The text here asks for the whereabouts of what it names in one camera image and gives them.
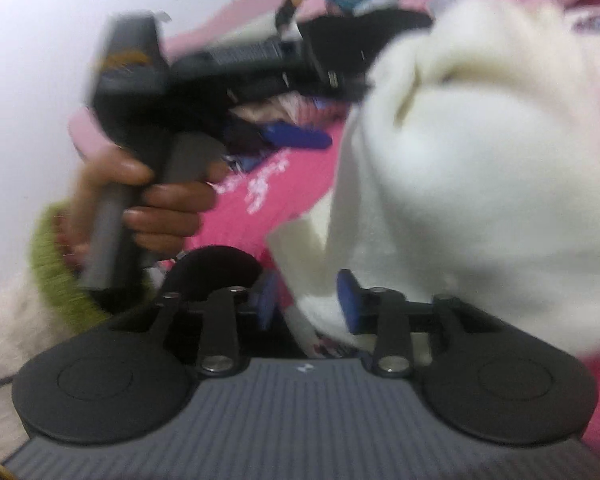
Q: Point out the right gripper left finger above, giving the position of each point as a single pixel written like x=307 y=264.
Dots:
x=133 y=374

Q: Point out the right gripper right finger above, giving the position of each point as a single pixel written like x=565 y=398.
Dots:
x=475 y=372

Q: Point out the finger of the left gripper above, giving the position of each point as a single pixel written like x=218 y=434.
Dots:
x=246 y=137

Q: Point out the cream white fleece sweater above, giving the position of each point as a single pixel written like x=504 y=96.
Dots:
x=472 y=168

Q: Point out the stack of folded clothes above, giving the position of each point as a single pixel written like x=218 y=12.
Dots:
x=301 y=111

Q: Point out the person's left hand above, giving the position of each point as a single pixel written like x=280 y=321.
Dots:
x=166 y=215

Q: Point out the pink floral bed blanket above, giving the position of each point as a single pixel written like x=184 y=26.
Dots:
x=285 y=185

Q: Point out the black folded garment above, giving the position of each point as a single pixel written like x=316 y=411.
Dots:
x=341 y=49

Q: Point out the green fuzzy sleeve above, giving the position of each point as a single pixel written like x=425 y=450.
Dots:
x=56 y=271

